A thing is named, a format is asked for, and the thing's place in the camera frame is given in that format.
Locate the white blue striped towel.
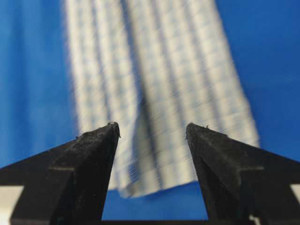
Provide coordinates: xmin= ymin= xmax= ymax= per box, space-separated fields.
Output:
xmin=62 ymin=0 xmax=259 ymax=198

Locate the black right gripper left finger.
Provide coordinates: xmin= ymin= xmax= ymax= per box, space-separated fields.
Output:
xmin=0 ymin=122 xmax=120 ymax=222

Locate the blue table mat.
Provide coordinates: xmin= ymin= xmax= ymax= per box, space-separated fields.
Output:
xmin=0 ymin=0 xmax=300 ymax=220

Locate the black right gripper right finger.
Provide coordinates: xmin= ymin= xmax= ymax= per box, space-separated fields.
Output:
xmin=186 ymin=123 xmax=300 ymax=222

